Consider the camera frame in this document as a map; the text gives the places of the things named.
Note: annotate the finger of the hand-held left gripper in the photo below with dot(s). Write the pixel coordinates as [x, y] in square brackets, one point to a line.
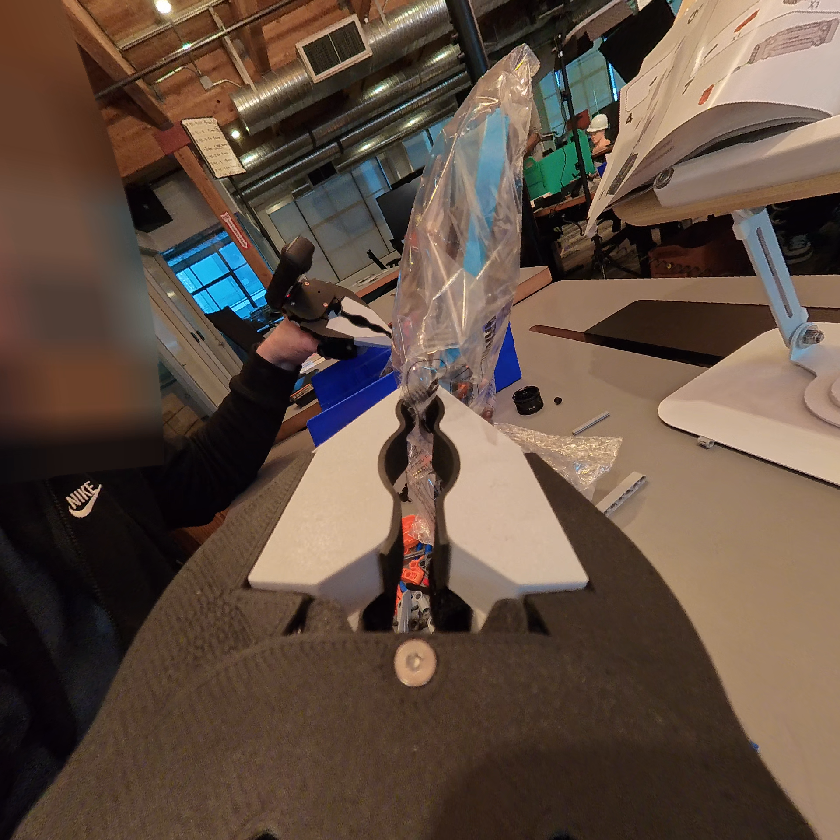
[348, 333]
[364, 312]

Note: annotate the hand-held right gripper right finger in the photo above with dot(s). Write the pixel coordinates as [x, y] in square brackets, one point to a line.
[512, 525]

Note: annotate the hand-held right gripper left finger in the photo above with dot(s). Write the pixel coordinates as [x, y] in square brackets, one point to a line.
[328, 525]

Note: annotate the blue labelled plastic bin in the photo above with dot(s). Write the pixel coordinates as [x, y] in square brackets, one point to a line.
[348, 400]

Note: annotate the pile of small building pieces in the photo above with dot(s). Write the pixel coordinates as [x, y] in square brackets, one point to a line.
[413, 571]

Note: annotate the clear bag with blue parts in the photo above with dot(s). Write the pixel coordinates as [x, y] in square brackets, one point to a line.
[466, 229]

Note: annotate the person's left hand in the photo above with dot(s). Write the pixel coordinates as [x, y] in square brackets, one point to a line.
[285, 348]

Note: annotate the bubble wrap bag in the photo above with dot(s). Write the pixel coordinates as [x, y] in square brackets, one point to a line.
[564, 453]

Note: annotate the light grey long beam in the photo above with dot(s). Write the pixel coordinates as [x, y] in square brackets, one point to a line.
[622, 492]

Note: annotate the black plastic wheel rim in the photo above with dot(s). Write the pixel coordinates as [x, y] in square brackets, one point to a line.
[528, 399]

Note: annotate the thin grey axle piece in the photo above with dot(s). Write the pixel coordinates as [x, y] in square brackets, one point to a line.
[590, 423]

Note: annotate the white paper notice board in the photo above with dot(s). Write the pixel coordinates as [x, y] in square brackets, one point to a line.
[213, 145]

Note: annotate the green plastic bin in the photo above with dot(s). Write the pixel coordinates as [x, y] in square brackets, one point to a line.
[554, 167]

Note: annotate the person's black jacket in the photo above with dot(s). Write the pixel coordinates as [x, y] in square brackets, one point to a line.
[79, 558]

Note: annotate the white vent grille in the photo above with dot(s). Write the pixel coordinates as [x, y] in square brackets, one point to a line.
[331, 47]

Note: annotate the white and wood book stand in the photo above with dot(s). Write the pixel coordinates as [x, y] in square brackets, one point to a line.
[754, 407]

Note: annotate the mannequin head with helmet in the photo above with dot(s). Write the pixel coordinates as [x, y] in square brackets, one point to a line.
[598, 131]

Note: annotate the black light stand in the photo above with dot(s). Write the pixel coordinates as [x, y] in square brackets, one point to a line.
[571, 98]

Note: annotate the white instruction booklet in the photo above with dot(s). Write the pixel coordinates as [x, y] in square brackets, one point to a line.
[722, 65]

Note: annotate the silver air duct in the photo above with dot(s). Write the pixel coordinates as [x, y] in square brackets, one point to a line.
[282, 92]

